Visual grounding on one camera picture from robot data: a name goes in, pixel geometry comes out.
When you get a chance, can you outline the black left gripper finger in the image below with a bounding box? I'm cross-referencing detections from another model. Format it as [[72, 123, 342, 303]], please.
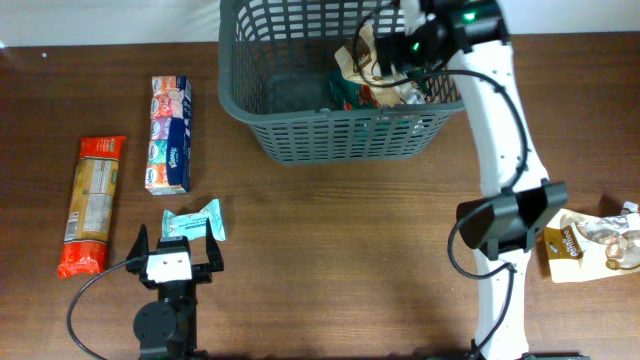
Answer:
[[125, 224, 149, 273], [205, 219, 224, 272]]

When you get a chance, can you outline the beige brown snack pouch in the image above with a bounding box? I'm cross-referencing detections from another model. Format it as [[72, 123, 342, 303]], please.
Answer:
[[543, 201, 639, 283], [334, 24, 407, 88]]

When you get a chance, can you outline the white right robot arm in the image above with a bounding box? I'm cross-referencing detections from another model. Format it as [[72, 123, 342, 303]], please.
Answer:
[[375, 1, 568, 359]]

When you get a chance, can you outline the mint green snack wrapper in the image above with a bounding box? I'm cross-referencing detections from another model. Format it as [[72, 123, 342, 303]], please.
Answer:
[[162, 199, 226, 241]]

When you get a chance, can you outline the orange spaghetti pasta package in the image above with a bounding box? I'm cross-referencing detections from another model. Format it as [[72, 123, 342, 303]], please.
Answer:
[[57, 136, 126, 278]]

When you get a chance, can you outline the green snack bag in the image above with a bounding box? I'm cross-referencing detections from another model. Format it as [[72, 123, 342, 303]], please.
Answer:
[[329, 70, 427, 110]]

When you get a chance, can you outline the Kleenex tissue multipack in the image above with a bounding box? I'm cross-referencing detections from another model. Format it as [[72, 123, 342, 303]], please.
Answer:
[[145, 75, 193, 196]]

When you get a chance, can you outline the grey plastic basket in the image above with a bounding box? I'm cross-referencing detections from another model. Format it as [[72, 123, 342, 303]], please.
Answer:
[[218, 0, 464, 165]]

